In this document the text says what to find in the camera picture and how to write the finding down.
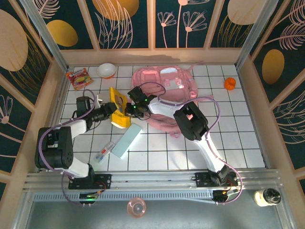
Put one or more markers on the aluminium frame post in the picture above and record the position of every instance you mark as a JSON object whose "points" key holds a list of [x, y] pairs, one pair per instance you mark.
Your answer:
{"points": [[255, 35], [46, 35]]}

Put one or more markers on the wall panel with yellow oval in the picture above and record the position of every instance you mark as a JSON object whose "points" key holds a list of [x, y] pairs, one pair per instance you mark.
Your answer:
{"points": [[71, 14]]}

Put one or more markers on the yellow snack bag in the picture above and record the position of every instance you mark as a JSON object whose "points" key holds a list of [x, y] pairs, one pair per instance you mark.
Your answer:
{"points": [[119, 120]]}

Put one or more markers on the small controller board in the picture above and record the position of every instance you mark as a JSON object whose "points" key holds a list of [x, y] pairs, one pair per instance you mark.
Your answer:
{"points": [[224, 195], [88, 196]]}

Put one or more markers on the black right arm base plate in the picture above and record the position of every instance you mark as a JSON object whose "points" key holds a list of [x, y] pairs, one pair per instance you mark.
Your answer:
{"points": [[202, 180]]}

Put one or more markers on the aluminium mounting rail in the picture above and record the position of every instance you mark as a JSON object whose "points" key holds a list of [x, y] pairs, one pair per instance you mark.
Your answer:
{"points": [[155, 179]]}

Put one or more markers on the wall panel with leaf print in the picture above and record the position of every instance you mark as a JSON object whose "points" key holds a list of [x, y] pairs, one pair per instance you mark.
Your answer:
{"points": [[119, 23]]}

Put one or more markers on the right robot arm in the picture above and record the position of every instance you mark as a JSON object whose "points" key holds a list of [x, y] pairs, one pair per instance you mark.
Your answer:
{"points": [[190, 121]]}

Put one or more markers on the wall panel with flower print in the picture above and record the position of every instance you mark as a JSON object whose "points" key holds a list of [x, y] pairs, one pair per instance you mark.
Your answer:
{"points": [[181, 23]]}

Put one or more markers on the orange squishy toy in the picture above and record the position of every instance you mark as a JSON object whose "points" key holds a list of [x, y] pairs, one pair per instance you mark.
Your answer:
{"points": [[230, 84]]}

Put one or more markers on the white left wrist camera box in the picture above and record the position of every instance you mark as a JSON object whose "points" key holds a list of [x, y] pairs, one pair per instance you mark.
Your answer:
{"points": [[99, 100]]}

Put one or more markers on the white bottle with black cap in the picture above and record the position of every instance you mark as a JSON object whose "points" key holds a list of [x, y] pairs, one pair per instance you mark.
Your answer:
{"points": [[264, 198]]}

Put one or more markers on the clear pack of school supplies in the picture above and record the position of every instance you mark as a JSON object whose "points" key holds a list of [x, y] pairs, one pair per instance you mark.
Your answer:
{"points": [[106, 151]]}

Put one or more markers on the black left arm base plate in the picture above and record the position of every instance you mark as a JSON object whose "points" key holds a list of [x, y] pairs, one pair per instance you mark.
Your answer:
{"points": [[104, 181]]}

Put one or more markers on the red snack packet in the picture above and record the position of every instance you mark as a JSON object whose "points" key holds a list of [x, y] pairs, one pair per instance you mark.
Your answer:
{"points": [[79, 78]]}

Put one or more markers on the white and orange bowl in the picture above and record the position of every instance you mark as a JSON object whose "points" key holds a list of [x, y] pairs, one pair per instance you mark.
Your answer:
{"points": [[106, 69]]}

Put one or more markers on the light blue pencil case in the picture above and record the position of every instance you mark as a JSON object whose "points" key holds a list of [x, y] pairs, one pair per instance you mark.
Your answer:
{"points": [[126, 140]]}

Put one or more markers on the pink plastic cup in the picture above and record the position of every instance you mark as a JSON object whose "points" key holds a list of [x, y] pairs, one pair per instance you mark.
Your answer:
{"points": [[136, 207]]}

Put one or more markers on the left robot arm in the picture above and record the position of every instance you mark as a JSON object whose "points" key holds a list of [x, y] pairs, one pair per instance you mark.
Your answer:
{"points": [[54, 148]]}

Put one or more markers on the pink school backpack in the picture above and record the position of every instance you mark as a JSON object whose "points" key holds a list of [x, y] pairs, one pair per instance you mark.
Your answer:
{"points": [[147, 76]]}

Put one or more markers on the wall panel with beige oval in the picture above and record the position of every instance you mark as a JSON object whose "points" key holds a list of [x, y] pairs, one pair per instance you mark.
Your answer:
{"points": [[233, 23]]}

